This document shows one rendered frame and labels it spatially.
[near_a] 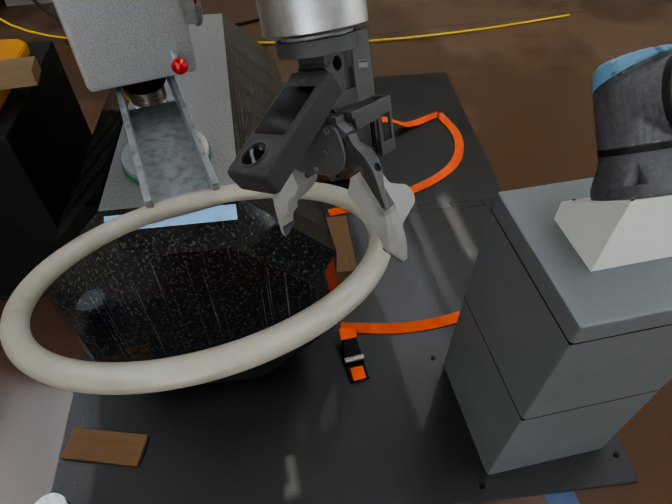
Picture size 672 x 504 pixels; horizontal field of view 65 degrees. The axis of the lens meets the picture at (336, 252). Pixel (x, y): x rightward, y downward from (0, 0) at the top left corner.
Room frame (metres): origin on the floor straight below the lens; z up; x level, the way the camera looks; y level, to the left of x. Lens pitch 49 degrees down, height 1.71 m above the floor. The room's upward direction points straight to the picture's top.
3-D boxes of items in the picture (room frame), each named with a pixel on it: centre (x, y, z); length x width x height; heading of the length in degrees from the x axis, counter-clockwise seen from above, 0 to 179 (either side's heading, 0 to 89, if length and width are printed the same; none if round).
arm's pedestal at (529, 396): (0.80, -0.62, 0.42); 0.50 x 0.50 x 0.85; 12
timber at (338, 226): (1.42, 0.00, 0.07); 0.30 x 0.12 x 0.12; 8
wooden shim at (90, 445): (0.64, 0.74, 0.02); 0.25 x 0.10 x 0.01; 84
